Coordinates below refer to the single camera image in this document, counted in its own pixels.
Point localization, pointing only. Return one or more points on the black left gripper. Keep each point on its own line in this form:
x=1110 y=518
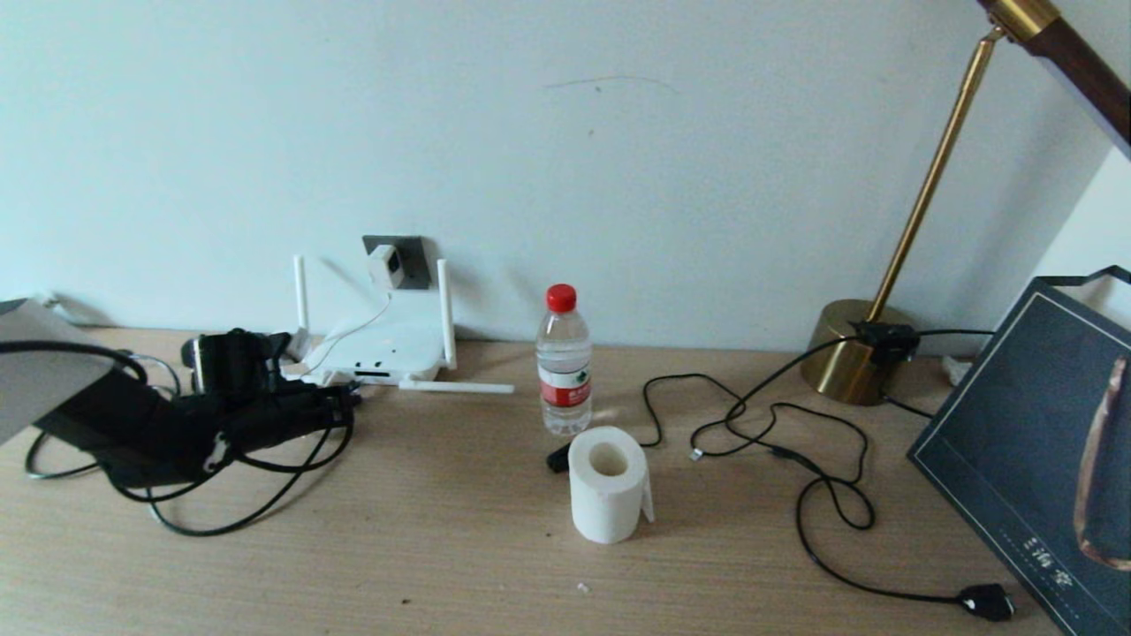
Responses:
x=292 y=415

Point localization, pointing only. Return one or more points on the white power adapter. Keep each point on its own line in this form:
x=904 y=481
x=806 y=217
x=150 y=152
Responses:
x=386 y=265

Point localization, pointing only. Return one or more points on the white wifi router with antennas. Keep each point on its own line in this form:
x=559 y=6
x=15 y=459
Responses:
x=402 y=344

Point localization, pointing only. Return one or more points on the clear water bottle red cap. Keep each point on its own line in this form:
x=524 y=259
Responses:
x=565 y=371

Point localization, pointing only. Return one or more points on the white toilet paper roll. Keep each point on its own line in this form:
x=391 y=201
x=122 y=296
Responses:
x=605 y=503

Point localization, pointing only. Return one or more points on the clear plastic packet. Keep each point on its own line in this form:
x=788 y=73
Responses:
x=49 y=303

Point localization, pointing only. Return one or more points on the brass desk lamp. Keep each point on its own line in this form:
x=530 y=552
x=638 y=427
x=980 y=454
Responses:
x=839 y=362

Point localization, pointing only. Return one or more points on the small white object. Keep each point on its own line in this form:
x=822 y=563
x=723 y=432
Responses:
x=954 y=371

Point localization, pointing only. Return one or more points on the dark teal paper gift bag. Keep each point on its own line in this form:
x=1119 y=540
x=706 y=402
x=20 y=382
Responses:
x=998 y=442

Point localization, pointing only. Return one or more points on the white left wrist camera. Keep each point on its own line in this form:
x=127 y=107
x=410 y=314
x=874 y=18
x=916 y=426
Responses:
x=296 y=341

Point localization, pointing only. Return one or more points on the grey wall socket plate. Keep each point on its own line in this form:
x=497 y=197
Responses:
x=420 y=265

